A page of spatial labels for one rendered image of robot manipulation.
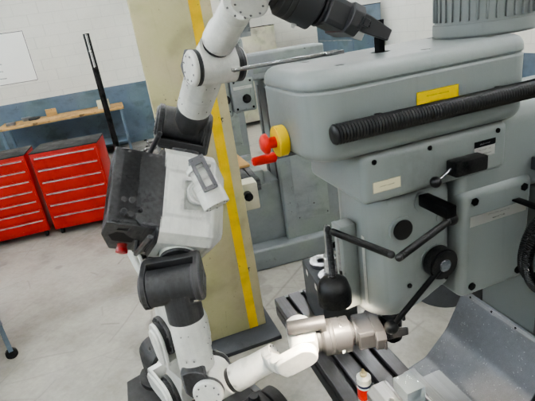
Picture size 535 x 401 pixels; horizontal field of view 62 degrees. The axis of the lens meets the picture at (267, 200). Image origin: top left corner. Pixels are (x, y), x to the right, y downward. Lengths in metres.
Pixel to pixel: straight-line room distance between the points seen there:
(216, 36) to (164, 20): 1.58
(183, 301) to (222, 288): 1.89
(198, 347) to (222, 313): 1.93
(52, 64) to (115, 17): 1.50
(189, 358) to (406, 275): 0.56
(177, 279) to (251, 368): 0.30
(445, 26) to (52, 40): 9.13
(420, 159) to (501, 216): 0.27
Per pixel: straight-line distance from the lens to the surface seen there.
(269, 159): 0.96
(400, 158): 0.86
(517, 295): 1.40
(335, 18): 0.87
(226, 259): 2.89
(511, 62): 0.97
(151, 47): 2.52
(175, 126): 1.23
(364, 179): 0.83
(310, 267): 1.61
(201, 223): 1.13
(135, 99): 9.85
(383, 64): 0.80
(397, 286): 1.00
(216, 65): 1.01
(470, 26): 1.00
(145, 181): 1.13
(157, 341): 1.62
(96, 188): 5.48
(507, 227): 1.10
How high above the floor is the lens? 1.98
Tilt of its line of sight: 22 degrees down
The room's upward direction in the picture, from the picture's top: 9 degrees counter-clockwise
